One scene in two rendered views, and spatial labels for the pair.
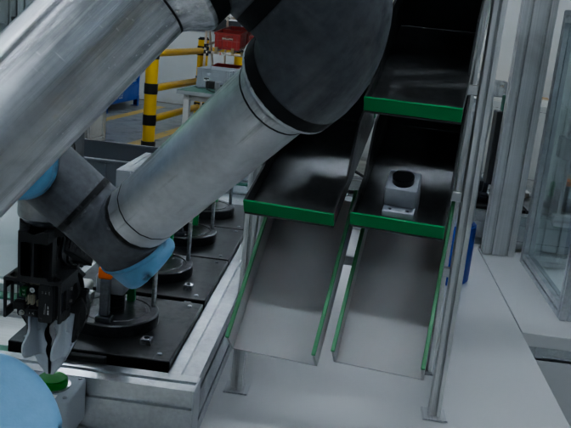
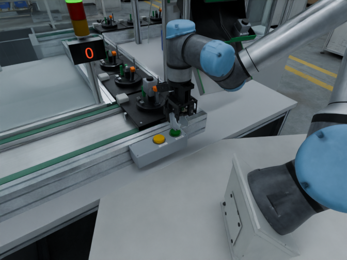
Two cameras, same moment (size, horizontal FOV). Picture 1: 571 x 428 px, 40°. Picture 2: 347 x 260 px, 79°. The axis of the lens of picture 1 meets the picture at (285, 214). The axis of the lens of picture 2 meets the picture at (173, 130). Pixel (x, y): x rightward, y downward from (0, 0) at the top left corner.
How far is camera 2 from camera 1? 79 cm
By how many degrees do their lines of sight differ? 41
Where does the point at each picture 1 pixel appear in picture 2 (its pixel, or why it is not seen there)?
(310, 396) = (200, 99)
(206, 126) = (326, 21)
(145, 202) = (272, 59)
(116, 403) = (186, 128)
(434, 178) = (234, 18)
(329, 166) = (207, 23)
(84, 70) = not seen: outside the picture
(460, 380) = not seen: hidden behind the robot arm
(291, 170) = (198, 28)
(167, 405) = (199, 120)
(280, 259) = not seen: hidden behind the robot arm
